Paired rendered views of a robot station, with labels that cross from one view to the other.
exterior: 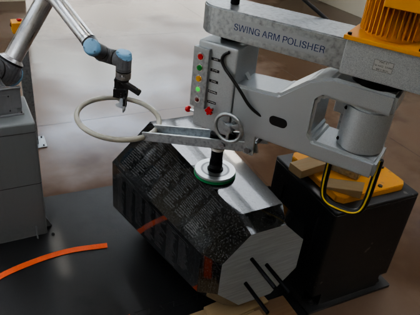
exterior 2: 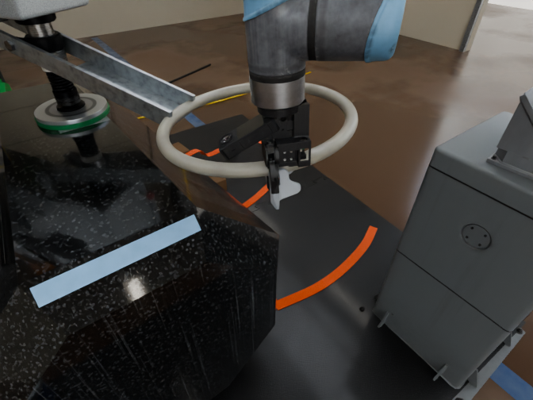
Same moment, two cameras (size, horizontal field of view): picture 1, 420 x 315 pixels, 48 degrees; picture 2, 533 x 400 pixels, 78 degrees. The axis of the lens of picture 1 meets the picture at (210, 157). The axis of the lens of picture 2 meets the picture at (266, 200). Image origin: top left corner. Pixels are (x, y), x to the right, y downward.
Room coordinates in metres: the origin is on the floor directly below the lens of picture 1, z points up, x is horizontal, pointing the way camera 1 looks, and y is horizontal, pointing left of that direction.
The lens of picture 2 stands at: (3.10, 0.49, 1.33)
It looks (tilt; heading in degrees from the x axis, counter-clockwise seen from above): 40 degrees down; 174
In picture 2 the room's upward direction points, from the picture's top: straight up
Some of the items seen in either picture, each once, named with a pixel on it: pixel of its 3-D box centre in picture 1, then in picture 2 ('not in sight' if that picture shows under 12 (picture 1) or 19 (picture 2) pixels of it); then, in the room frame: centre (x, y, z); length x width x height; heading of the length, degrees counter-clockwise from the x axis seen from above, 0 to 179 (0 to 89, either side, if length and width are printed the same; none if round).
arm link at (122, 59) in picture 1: (123, 61); (278, 31); (2.57, 0.56, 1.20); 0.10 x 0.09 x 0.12; 71
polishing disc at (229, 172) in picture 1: (215, 169); (71, 108); (2.05, -0.03, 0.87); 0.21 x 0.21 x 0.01
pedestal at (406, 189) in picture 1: (330, 222); not in sight; (2.36, -0.81, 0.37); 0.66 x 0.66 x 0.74; 28
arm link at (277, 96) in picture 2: (123, 75); (277, 88); (2.57, 0.56, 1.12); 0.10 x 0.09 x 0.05; 3
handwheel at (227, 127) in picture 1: (232, 125); not in sight; (1.88, -0.08, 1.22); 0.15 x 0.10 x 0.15; 62
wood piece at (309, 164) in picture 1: (307, 166); not in sight; (2.28, -0.56, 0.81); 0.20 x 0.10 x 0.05; 126
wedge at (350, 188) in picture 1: (344, 185); not in sight; (2.13, -0.74, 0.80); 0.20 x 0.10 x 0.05; 70
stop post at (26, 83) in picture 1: (27, 86); not in sight; (3.49, 1.56, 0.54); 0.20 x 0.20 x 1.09; 28
